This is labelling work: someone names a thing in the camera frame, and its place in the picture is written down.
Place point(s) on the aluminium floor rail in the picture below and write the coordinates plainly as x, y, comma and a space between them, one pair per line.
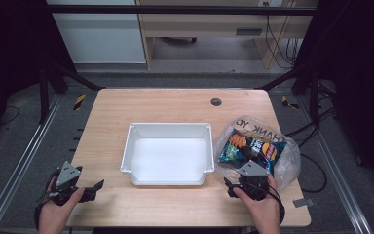
19, 162
337, 169

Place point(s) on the white plastic bin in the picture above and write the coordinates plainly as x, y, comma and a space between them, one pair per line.
168, 156

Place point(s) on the grey round table grommet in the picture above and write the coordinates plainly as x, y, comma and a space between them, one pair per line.
216, 102

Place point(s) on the white cabinet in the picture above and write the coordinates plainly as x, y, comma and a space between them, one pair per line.
100, 39

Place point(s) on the person's right hand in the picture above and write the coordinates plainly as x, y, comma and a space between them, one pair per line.
261, 213

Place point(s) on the dark blue chip bag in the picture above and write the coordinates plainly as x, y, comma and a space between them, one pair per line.
253, 148

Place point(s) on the black metal stand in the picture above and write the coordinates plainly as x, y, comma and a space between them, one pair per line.
314, 94
44, 94

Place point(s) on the clear plastic bag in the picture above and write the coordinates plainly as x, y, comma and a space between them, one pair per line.
289, 162

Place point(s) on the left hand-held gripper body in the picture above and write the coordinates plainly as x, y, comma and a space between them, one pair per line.
66, 175

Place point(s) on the grey metal clip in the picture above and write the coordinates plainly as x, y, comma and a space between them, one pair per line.
303, 202

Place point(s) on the black horizontal bar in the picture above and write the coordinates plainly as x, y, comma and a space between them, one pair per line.
175, 9

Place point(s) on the light wooden desk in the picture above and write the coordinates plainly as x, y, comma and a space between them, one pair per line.
207, 26

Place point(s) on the person's left hand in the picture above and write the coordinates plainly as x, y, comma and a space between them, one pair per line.
56, 214

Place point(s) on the yellow black floor tape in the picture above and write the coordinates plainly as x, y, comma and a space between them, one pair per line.
79, 101
287, 102

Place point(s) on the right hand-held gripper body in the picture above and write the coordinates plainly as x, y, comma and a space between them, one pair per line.
253, 182

